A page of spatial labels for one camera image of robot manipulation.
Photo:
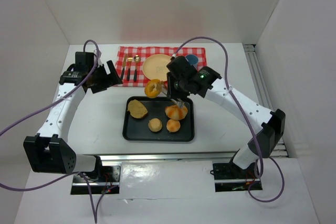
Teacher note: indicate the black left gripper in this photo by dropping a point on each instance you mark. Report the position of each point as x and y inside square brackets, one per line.
[102, 77]

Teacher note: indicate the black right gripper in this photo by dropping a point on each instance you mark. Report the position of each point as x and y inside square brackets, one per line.
[174, 94]

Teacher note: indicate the metal serving tongs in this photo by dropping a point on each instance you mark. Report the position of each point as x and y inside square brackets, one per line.
[179, 94]

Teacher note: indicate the orange glazed donut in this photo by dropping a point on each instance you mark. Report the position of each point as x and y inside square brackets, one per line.
[153, 88]

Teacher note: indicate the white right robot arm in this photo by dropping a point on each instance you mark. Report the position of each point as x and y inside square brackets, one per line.
[268, 126]

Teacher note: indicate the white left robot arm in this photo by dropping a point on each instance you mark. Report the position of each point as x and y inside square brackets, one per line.
[48, 150]

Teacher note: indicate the flat brown bread slice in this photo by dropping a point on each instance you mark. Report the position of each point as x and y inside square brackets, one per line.
[137, 109]

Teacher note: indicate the twisted orange white bun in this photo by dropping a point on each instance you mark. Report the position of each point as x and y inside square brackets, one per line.
[174, 112]

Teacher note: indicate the red white checkered cloth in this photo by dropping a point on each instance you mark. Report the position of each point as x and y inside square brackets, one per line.
[145, 52]

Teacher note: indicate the beige round plate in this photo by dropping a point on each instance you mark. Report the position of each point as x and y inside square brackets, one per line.
[155, 67]

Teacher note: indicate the small orange round bun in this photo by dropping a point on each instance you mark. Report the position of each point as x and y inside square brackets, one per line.
[173, 126]

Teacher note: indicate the small round tan muffin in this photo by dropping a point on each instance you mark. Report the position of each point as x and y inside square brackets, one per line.
[155, 125]

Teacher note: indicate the black baking tray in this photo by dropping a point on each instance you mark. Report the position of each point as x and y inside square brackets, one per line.
[138, 130]

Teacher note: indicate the blue cup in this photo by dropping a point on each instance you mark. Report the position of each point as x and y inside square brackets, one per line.
[192, 60]

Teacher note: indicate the gold knife green handle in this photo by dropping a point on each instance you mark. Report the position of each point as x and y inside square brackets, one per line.
[123, 66]

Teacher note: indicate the gold spoon green handle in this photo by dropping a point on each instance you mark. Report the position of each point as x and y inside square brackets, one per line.
[136, 59]

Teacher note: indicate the aluminium rail at table edge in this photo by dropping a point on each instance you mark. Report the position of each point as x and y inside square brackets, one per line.
[157, 157]

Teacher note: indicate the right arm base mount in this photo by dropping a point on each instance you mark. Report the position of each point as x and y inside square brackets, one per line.
[228, 177]

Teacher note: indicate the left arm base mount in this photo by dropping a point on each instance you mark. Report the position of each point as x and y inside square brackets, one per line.
[104, 180]

